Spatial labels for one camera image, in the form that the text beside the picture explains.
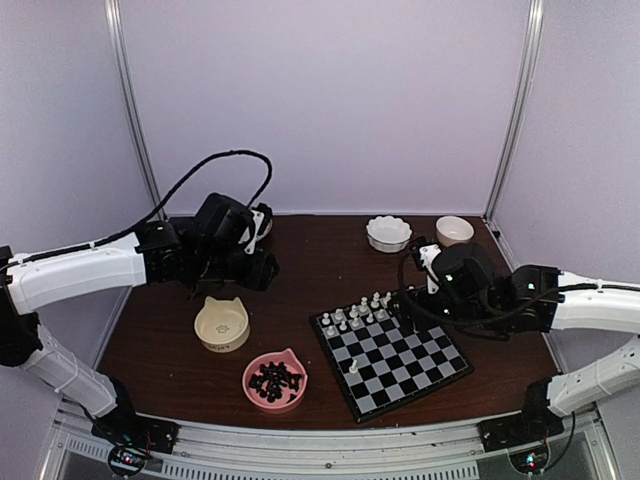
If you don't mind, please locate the black chess pieces pile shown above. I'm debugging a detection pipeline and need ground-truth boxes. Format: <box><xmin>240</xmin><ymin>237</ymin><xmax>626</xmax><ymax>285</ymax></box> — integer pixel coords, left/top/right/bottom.
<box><xmin>249</xmin><ymin>362</ymin><xmax>303</xmax><ymax>403</ymax></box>

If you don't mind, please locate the aluminium front rail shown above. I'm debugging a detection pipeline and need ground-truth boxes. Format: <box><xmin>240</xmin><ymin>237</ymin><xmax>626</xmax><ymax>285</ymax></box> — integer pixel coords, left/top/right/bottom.
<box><xmin>35</xmin><ymin>400</ymin><xmax>622</xmax><ymax>479</ymax></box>

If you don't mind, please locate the black and white chessboard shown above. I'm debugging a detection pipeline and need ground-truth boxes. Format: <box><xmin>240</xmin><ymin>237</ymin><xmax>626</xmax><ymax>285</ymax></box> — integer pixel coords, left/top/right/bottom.
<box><xmin>309</xmin><ymin>291</ymin><xmax>474</xmax><ymax>423</ymax></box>

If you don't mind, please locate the white chess piece tall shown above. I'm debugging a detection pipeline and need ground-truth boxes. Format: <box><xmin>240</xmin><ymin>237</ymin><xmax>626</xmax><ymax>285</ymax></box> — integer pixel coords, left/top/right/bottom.
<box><xmin>382</xmin><ymin>291</ymin><xmax>392</xmax><ymax>307</ymax></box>
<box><xmin>370</xmin><ymin>292</ymin><xmax>380</xmax><ymax>309</ymax></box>

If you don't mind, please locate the small cream bowl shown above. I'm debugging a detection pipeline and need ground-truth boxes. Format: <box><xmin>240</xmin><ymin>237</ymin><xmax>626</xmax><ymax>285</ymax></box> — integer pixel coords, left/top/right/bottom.
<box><xmin>435</xmin><ymin>215</ymin><xmax>475</xmax><ymax>247</ymax></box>

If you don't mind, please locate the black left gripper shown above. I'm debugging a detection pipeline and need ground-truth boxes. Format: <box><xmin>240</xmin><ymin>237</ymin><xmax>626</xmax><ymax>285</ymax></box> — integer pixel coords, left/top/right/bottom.
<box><xmin>194</xmin><ymin>247</ymin><xmax>280</xmax><ymax>292</ymax></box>

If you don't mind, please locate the aluminium frame post right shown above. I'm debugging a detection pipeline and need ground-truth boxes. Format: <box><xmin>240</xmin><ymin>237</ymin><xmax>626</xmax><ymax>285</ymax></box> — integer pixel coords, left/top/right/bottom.
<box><xmin>483</xmin><ymin>0</ymin><xmax>545</xmax><ymax>225</ymax></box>

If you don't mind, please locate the aluminium frame post left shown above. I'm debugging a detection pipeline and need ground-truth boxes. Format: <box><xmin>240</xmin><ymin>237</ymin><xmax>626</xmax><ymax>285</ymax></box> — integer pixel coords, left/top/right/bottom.
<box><xmin>104</xmin><ymin>0</ymin><xmax>161</xmax><ymax>207</ymax></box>

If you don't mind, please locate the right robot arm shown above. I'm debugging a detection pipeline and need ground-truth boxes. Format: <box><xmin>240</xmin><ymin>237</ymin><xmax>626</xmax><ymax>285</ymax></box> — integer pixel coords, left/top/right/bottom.
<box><xmin>398</xmin><ymin>238</ymin><xmax>639</xmax><ymax>442</ymax></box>

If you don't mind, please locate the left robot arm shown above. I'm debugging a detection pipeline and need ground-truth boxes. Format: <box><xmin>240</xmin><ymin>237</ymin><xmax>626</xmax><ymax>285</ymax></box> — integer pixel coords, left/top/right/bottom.
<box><xmin>1</xmin><ymin>194</ymin><xmax>279</xmax><ymax>444</ymax></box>

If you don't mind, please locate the aluminium frame post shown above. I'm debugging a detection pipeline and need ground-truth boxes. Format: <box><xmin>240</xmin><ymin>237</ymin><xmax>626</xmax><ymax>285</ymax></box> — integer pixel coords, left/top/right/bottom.
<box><xmin>104</xmin><ymin>0</ymin><xmax>161</xmax><ymax>207</ymax></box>
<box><xmin>483</xmin><ymin>0</ymin><xmax>545</xmax><ymax>225</ymax></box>

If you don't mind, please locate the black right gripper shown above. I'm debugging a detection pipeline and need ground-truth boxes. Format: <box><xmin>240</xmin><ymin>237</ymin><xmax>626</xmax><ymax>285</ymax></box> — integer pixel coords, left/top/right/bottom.
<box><xmin>388</xmin><ymin>285</ymin><xmax>499</xmax><ymax>333</ymax></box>

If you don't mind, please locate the white queen piece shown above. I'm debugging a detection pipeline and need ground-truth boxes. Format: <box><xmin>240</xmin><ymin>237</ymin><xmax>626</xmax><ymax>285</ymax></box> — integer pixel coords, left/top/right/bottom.
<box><xmin>359</xmin><ymin>297</ymin><xmax>369</xmax><ymax>314</ymax></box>

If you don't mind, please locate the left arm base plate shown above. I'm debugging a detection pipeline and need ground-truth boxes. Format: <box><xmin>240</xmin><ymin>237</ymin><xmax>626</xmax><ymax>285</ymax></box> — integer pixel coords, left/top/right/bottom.
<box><xmin>89</xmin><ymin>407</ymin><xmax>179</xmax><ymax>454</ymax></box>

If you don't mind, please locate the pink bowl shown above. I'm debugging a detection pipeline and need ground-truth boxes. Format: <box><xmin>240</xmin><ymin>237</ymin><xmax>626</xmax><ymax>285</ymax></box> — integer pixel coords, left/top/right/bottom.
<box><xmin>242</xmin><ymin>348</ymin><xmax>308</xmax><ymax>414</ymax></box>

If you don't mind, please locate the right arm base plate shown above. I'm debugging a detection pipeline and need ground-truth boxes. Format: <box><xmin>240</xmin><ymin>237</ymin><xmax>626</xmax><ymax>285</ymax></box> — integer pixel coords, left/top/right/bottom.
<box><xmin>477</xmin><ymin>409</ymin><xmax>564</xmax><ymax>452</ymax></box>

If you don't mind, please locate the white scalloped bowl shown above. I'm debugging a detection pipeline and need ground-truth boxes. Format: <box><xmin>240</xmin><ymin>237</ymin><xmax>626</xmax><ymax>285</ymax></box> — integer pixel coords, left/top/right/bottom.
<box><xmin>365</xmin><ymin>215</ymin><xmax>412</xmax><ymax>254</ymax></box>

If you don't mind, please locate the cream bowl with spout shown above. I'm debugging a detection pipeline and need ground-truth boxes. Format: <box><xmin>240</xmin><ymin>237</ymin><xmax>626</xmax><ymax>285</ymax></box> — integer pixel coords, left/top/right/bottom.
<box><xmin>194</xmin><ymin>296</ymin><xmax>250</xmax><ymax>353</ymax></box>

